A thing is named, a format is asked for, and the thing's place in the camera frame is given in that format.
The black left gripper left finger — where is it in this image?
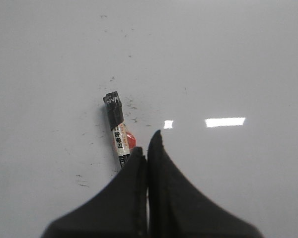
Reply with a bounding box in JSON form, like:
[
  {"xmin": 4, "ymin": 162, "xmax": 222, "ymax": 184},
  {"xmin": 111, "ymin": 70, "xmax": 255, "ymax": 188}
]
[{"xmin": 42, "ymin": 147, "xmax": 147, "ymax": 238}]

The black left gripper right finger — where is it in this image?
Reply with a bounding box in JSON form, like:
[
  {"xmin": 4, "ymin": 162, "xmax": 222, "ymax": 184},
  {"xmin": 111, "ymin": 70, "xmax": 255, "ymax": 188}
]
[{"xmin": 148, "ymin": 130, "xmax": 262, "ymax": 238}]

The black whiteboard marker pen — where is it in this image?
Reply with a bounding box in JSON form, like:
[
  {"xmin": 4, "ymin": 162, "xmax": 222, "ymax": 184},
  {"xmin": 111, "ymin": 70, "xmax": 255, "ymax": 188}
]
[{"xmin": 103, "ymin": 91, "xmax": 136, "ymax": 168}]

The white whiteboard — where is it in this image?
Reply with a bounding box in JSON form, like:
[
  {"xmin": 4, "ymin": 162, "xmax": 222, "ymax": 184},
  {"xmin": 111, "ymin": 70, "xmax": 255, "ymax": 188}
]
[{"xmin": 0, "ymin": 0, "xmax": 298, "ymax": 238}]

